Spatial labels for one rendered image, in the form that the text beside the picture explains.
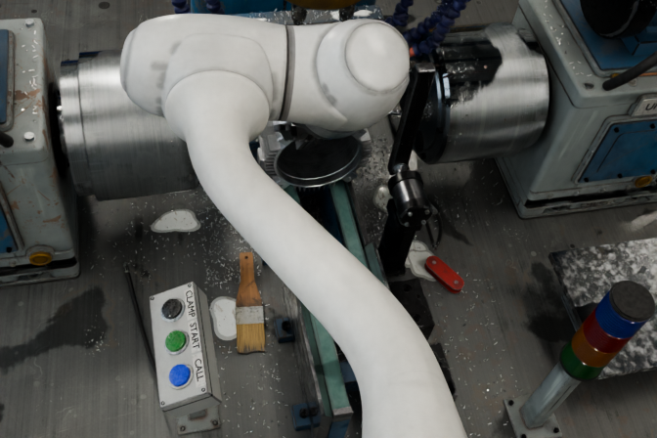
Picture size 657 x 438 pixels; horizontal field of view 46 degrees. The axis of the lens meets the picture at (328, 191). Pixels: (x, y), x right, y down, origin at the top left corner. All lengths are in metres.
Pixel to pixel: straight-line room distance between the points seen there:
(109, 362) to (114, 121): 0.42
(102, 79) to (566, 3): 0.84
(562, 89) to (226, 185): 0.86
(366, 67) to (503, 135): 0.68
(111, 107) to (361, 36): 0.57
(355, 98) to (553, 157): 0.79
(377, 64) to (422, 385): 0.32
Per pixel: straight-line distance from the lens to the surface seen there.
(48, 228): 1.36
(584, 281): 1.46
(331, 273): 0.63
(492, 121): 1.38
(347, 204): 1.42
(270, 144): 1.32
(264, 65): 0.78
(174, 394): 1.08
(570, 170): 1.57
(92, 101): 1.25
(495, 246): 1.58
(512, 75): 1.39
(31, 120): 1.23
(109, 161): 1.26
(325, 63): 0.77
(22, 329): 1.45
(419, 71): 1.19
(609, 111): 1.46
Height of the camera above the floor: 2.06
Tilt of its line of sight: 53 degrees down
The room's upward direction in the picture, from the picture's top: 10 degrees clockwise
